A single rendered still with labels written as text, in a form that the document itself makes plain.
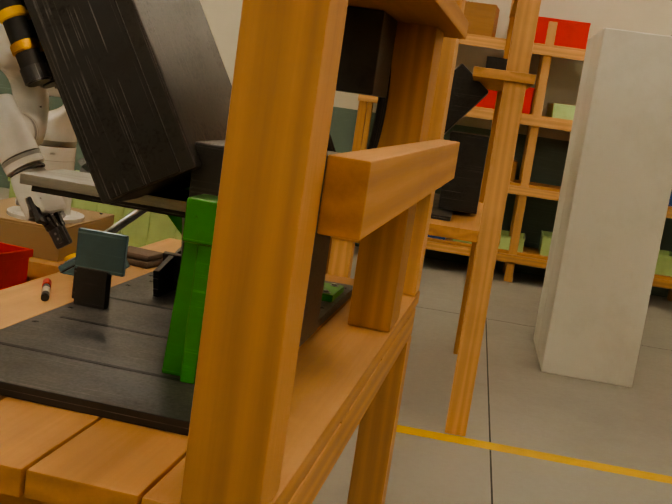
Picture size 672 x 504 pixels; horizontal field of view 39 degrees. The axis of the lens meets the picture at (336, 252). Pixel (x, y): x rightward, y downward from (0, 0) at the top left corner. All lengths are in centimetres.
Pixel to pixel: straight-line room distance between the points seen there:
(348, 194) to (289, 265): 12
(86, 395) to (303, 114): 55
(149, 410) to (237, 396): 29
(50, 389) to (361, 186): 54
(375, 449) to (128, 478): 143
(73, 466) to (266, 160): 43
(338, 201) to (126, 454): 41
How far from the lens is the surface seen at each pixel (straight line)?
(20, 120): 209
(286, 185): 97
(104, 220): 261
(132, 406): 131
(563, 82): 884
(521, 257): 826
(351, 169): 105
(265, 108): 98
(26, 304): 178
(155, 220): 288
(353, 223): 106
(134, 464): 118
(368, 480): 254
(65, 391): 134
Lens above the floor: 134
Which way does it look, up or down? 9 degrees down
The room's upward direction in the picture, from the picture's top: 8 degrees clockwise
